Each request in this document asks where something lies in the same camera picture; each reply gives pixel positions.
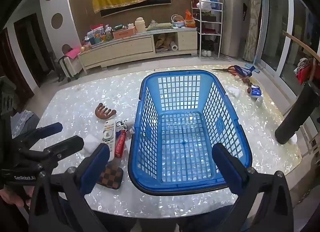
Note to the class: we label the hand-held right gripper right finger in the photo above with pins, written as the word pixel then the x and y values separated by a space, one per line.
pixel 225 169

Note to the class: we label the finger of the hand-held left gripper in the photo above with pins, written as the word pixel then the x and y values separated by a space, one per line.
pixel 70 144
pixel 50 128

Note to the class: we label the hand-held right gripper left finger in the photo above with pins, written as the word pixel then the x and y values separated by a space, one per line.
pixel 95 169

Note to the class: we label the brown checkered wallet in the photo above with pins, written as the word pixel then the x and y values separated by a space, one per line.
pixel 112 175

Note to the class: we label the white rectangular block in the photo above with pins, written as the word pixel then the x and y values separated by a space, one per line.
pixel 91 144

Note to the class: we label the white remote control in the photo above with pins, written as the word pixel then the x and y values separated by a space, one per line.
pixel 109 132

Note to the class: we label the blue plastic basket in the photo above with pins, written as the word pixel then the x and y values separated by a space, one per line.
pixel 133 157

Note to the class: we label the brown wooden massage comb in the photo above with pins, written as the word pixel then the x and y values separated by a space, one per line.
pixel 101 112

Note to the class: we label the person's left hand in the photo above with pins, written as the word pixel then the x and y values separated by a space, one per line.
pixel 10 195

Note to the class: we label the white suitcase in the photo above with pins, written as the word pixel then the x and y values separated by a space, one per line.
pixel 68 68

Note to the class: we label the dark wooden door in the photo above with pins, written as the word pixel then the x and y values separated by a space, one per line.
pixel 15 72

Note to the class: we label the white round cap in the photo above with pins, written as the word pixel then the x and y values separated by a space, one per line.
pixel 293 139

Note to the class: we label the crumpled white tissue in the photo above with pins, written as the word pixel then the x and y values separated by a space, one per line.
pixel 234 92

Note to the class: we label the pink folded item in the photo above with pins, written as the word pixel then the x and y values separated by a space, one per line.
pixel 73 53

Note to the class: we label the blue tissue pack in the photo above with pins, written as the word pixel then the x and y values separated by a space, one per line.
pixel 256 91

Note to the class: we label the black cylindrical pole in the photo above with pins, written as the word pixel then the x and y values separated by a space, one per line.
pixel 295 112

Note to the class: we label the blue striped cloth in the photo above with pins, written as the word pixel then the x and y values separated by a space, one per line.
pixel 243 72

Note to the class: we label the cluster of small packets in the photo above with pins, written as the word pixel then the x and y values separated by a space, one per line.
pixel 100 35

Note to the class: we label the cream tv cabinet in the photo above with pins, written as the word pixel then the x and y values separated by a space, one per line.
pixel 125 49

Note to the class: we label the pair of white shoes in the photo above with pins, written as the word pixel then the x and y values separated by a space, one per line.
pixel 206 53

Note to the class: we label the orange cardboard box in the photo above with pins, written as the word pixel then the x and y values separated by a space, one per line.
pixel 123 33

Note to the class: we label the red cloth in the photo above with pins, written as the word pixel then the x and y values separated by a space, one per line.
pixel 305 72

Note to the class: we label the white paper roll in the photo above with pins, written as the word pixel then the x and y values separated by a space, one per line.
pixel 174 47

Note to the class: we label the beige plastic jar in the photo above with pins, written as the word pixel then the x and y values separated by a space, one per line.
pixel 140 25

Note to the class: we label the green folded cushion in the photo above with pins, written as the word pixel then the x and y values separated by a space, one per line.
pixel 160 26

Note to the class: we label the white metal shelf rack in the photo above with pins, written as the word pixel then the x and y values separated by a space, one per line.
pixel 210 21

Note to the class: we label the glass sliding door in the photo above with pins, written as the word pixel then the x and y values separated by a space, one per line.
pixel 287 34

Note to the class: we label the patterned curtain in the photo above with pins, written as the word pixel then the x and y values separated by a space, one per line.
pixel 253 22

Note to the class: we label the black television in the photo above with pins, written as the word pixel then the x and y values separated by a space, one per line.
pixel 140 5

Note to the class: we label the orange plastic bag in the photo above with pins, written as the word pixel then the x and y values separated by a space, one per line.
pixel 190 19

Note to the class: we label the wooden chair frame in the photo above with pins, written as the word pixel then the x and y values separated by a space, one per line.
pixel 300 43

